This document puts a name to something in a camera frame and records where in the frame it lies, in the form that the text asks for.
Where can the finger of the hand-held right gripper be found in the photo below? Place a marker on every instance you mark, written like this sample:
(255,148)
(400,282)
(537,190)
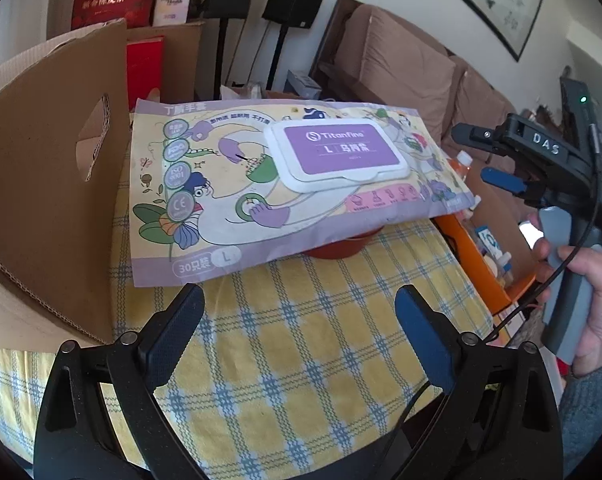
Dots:
(473,135)
(501,180)

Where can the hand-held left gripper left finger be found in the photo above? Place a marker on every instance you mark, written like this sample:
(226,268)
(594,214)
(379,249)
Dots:
(168,330)

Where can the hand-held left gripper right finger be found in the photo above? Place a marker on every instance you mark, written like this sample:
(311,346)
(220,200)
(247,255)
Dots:
(426,340)

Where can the purple illustrated glove packet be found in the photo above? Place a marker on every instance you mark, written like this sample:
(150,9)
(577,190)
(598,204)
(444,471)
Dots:
(221,200)

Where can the person's right forearm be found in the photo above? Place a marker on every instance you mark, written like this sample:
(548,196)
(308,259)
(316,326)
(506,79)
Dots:
(593,420)

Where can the orange bottle white cap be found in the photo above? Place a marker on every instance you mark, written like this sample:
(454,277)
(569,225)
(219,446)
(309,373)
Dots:
(463,160)

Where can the small brown sofa cushion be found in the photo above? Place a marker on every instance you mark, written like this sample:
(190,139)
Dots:
(481,100)

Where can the small white bottle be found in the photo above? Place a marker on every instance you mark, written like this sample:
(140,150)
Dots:
(473,205)

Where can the blue and white packet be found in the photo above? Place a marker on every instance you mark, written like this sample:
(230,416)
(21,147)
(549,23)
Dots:
(488,242)

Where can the orange box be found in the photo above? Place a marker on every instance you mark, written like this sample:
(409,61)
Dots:
(456,232)

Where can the large brown sofa cushion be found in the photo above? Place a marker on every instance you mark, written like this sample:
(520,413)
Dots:
(406,60)

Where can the red bowl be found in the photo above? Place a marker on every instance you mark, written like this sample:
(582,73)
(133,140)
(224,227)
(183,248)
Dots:
(341,247)

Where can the yellow plaid tablecloth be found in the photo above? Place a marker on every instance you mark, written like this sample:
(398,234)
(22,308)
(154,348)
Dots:
(291,360)

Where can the brown sofa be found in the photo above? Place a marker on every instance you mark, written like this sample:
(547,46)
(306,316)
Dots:
(341,65)

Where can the small white box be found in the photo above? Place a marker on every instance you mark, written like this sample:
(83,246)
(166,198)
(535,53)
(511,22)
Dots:
(303,82)

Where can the brown cardboard box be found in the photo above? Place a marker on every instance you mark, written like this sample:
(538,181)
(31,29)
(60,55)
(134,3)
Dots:
(46,185)

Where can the black speaker stand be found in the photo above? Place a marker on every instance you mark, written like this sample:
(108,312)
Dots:
(277,55)
(226,55)

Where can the red box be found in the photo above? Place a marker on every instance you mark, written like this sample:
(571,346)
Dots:
(143,70)

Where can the framed wall painting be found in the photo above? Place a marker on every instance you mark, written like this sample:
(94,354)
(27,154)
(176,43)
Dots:
(491,0)

